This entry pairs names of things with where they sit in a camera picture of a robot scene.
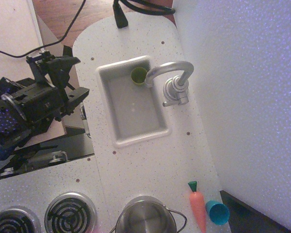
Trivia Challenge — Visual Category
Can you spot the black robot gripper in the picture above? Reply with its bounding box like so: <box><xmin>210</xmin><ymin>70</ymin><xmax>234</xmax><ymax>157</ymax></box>
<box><xmin>0</xmin><ymin>50</ymin><xmax>90</xmax><ymax>126</ymax></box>

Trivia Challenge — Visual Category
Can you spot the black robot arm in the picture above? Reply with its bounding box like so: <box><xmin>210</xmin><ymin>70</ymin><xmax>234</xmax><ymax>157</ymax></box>
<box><xmin>0</xmin><ymin>51</ymin><xmax>89</xmax><ymax>161</ymax></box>

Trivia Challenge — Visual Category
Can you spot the silver toy faucet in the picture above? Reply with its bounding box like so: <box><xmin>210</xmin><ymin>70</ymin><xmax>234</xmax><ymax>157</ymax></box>
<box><xmin>145</xmin><ymin>61</ymin><xmax>194</xmax><ymax>107</ymax></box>

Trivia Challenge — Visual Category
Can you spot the green plastic cup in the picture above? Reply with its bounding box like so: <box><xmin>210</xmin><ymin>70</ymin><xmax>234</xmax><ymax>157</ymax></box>
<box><xmin>130</xmin><ymin>67</ymin><xmax>147</xmax><ymax>85</ymax></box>

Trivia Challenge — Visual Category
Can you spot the white toy sink basin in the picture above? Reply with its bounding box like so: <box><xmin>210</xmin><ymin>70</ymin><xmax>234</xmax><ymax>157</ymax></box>
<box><xmin>95</xmin><ymin>55</ymin><xmax>171</xmax><ymax>148</ymax></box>

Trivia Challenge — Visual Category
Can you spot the silver knob on front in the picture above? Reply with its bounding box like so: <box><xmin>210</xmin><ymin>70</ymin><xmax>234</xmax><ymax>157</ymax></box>
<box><xmin>50</xmin><ymin>150</ymin><xmax>68</xmax><ymax>163</ymax></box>

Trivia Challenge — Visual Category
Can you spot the silver knob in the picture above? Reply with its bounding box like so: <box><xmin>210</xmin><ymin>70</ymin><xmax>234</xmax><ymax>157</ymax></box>
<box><xmin>50</xmin><ymin>150</ymin><xmax>68</xmax><ymax>163</ymax></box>
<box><xmin>0</xmin><ymin>167</ymin><xmax>15</xmax><ymax>177</ymax></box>

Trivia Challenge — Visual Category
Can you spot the silver knob lower left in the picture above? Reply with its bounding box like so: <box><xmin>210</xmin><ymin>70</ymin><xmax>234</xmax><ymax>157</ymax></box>
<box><xmin>0</xmin><ymin>167</ymin><xmax>15</xmax><ymax>177</ymax></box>

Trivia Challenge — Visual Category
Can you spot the right stove burner coil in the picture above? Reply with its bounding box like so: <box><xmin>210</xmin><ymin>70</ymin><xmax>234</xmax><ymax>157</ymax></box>
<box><xmin>44</xmin><ymin>192</ymin><xmax>97</xmax><ymax>233</ymax></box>

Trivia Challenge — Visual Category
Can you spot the stove burner coil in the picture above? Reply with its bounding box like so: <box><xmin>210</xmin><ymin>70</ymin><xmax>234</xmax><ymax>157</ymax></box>
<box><xmin>44</xmin><ymin>192</ymin><xmax>97</xmax><ymax>233</ymax></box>
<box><xmin>0</xmin><ymin>206</ymin><xmax>41</xmax><ymax>233</ymax></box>

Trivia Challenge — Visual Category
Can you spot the left stove burner coil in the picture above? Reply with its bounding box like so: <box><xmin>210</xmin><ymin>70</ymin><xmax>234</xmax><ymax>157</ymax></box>
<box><xmin>0</xmin><ymin>206</ymin><xmax>41</xmax><ymax>233</ymax></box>

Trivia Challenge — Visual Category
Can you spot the stainless steel pot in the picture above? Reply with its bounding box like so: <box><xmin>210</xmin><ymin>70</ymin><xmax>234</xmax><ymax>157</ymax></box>
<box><xmin>111</xmin><ymin>196</ymin><xmax>187</xmax><ymax>233</ymax></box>

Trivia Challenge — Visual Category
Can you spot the orange toy carrot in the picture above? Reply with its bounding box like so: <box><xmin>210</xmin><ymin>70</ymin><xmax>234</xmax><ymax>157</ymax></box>
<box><xmin>188</xmin><ymin>181</ymin><xmax>207</xmax><ymax>233</ymax></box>

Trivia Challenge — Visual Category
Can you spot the blue plastic cup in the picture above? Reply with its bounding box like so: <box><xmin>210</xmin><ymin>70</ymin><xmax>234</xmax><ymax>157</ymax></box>
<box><xmin>206</xmin><ymin>200</ymin><xmax>230</xmax><ymax>226</ymax></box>

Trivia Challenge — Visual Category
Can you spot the silver handle on front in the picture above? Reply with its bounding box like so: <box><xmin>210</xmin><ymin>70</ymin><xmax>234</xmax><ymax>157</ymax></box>
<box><xmin>80</xmin><ymin>102</ymin><xmax>91</xmax><ymax>138</ymax></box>

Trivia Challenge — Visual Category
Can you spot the black cable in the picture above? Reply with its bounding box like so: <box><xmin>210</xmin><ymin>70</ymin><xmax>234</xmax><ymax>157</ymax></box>
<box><xmin>0</xmin><ymin>0</ymin><xmax>87</xmax><ymax>59</ymax></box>

